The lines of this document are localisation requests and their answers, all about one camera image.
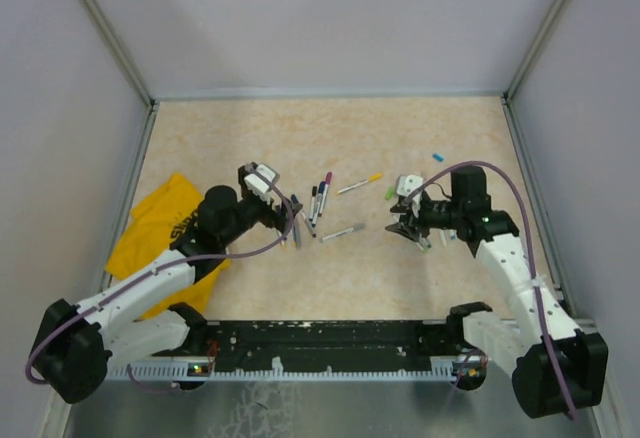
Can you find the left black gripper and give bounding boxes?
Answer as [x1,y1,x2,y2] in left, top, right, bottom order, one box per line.
[220,171,302,247]

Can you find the grey cap marker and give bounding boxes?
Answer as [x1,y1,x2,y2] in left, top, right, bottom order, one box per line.
[320,223,366,243]

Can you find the yellow cap white marker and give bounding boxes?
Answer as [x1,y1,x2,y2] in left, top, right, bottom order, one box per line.
[336,173,384,195]

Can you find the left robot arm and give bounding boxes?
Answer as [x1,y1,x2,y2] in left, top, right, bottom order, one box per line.
[24,185,302,404]

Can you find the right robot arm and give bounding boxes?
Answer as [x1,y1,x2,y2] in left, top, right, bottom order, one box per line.
[386,161,609,418]

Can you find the blue cap long marker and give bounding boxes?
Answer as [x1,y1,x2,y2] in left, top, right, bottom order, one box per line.
[291,194,317,238]

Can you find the black cap marker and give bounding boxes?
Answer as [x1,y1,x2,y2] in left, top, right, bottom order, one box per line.
[309,185,318,223]

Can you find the dark blue cap marker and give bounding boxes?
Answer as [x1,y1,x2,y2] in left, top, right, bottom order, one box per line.
[311,181,326,227]

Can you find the yellow snoopy t-shirt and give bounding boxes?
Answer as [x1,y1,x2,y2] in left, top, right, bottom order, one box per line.
[105,173,231,319]

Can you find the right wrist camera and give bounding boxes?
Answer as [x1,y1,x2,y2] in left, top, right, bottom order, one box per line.
[395,174,424,199]

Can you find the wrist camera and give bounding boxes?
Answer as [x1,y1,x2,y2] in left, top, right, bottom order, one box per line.
[395,174,424,199]
[239,163,280,205]

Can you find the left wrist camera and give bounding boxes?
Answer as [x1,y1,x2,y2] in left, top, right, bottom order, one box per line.
[239,163,280,205]

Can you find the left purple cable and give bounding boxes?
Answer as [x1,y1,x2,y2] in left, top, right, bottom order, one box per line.
[24,170,296,385]

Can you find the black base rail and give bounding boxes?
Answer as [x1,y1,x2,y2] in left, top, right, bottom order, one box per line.
[157,320,473,373]

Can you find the grey slotted cable duct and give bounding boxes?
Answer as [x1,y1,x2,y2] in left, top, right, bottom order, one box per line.
[107,360,466,383]

